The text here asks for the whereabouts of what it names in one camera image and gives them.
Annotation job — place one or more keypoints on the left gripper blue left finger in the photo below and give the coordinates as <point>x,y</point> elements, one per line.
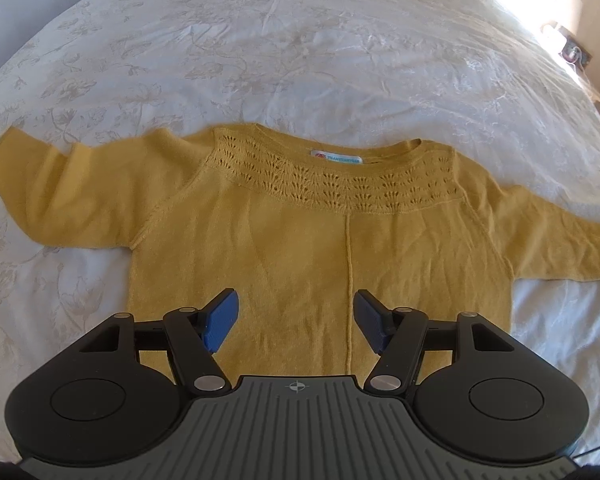
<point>194,336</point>

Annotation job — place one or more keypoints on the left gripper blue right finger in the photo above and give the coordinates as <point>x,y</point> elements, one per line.
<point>397,336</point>

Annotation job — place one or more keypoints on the mustard yellow knit sweater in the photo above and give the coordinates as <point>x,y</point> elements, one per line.
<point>295,232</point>

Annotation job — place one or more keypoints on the white floral bedspread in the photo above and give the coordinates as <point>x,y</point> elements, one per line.
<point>348,72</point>

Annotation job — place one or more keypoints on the right nightstand with clutter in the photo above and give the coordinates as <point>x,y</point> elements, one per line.
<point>577,58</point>

